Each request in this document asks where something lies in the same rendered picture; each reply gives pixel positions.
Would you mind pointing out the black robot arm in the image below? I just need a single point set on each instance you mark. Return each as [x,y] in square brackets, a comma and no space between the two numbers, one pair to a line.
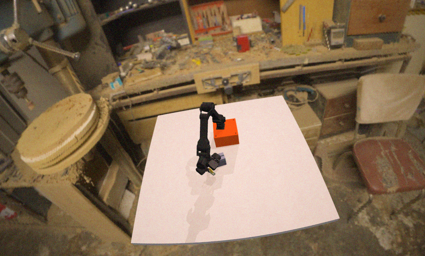
[203,143]

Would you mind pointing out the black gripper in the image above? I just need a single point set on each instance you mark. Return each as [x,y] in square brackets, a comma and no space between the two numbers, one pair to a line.
[213,156]

